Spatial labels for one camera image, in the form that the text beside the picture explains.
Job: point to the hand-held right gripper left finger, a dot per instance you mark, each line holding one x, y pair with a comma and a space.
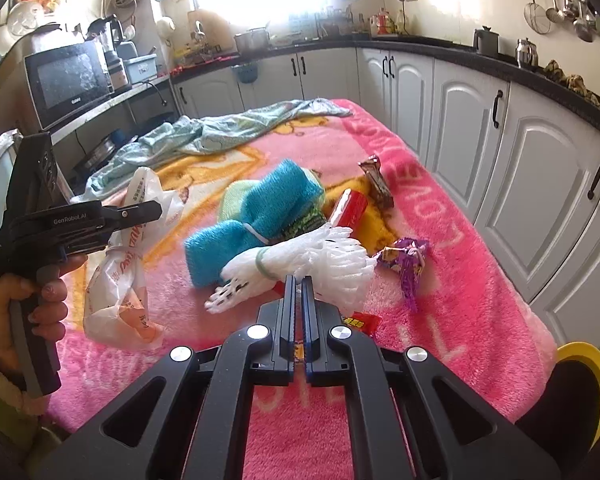
290, 310

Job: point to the black bin with yellow rim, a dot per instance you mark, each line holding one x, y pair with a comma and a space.
587, 355

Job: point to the dark metal kettle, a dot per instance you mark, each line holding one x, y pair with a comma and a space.
486, 42

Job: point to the green rubber band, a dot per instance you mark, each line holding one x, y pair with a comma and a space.
262, 262

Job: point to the black microwave oven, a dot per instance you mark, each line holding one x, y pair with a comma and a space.
65, 82

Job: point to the person's left hand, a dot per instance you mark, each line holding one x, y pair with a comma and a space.
0, 320

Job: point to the round metal pan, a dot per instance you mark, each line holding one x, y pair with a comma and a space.
100, 152

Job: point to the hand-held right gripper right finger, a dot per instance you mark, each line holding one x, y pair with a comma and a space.
308, 310

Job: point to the red packet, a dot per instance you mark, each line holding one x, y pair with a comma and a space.
352, 210

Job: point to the black electric kettle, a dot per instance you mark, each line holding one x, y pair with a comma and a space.
107, 27

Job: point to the purple snack wrapper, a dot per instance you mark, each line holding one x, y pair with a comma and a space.
410, 260

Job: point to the black countertop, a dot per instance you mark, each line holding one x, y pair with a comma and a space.
455, 52

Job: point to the light blue plastic box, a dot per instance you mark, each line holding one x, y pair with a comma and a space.
140, 67

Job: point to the light blue cloth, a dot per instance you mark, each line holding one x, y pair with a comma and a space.
220, 135

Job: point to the row of white cabinet doors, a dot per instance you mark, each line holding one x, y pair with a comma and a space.
535, 185

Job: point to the blue hanging plastic basket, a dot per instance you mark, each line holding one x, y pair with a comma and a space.
246, 72

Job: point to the blue sponge towel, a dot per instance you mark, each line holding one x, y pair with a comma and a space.
260, 210

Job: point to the white round plastic cover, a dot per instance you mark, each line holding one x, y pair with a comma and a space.
27, 19

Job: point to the green patterned wrapper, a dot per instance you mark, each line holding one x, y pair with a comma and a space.
300, 227

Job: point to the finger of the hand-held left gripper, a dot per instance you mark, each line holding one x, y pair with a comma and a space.
142, 212

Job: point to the white plastic bag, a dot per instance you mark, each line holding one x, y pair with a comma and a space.
110, 300

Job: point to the pile of ginger roots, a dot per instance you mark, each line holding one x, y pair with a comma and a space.
575, 82

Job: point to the steel cooking pot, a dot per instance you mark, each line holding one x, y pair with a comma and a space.
252, 40

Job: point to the shiny steel kettle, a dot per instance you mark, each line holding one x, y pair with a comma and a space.
526, 54

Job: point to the red and yellow wrapper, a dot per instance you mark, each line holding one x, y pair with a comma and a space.
365, 322

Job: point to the brown snack wrapper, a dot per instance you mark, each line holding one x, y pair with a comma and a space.
377, 185

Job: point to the pink printed blanket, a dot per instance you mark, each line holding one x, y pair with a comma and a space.
455, 285

